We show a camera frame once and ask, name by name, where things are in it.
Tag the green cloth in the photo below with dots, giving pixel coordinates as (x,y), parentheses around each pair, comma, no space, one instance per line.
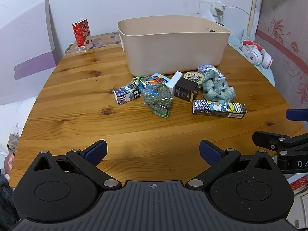
(216,89)

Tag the purple cartoon cat box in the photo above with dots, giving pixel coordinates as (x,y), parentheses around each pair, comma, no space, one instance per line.
(125,96)

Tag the red and white package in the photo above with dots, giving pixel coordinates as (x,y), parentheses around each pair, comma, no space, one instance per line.
(299,185)

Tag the blue and white patterned box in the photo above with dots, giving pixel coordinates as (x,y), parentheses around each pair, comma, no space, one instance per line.
(207,68)

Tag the red milk carton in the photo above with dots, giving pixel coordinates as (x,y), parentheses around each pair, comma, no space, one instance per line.
(80,36)

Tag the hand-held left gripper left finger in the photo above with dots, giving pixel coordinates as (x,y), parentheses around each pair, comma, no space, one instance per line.
(96,152)

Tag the black box with white flap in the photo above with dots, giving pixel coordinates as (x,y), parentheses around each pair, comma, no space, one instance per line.
(185,90)

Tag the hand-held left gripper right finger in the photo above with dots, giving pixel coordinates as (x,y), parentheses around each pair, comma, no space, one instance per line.
(210,152)

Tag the dark cloth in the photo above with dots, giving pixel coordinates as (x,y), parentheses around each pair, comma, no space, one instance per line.
(6,197)

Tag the white charger plug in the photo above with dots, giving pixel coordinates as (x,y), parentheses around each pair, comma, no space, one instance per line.
(219,6)

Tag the clear bag of dried herbs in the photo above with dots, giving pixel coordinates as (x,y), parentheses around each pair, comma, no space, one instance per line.
(156,98)

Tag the blue colourful cartoon box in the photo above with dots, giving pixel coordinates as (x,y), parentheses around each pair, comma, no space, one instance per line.
(160,78)

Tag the white and purple board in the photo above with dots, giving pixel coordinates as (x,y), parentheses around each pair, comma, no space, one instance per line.
(24,53)

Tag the light blue blanket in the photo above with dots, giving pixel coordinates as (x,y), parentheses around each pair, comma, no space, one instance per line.
(269,73)

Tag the white wooden frame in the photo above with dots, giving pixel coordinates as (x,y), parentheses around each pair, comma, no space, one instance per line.
(257,4)

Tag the round metal tin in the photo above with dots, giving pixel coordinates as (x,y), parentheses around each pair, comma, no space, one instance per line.
(192,77)

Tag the white bedding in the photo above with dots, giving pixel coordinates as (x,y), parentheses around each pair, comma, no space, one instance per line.
(14,115)

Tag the white tissue paper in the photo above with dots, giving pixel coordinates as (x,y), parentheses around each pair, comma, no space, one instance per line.
(209,16)

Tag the beige plastic storage bin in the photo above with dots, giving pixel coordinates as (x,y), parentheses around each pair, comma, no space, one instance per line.
(168,48)

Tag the brown floral mat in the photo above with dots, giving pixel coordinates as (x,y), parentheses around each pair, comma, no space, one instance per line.
(105,39)

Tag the white wall socket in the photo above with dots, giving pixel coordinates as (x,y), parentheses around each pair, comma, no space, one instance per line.
(204,6)

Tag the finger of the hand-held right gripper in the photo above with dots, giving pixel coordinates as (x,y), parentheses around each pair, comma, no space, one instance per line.
(269,140)
(297,115)

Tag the pink cloth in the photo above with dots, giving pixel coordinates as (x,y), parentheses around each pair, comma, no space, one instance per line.
(9,166)

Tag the white and red headphones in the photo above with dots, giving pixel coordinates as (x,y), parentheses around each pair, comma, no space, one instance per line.
(264,60)

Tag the long cartoon printed box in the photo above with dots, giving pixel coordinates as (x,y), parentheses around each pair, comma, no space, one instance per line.
(216,108)

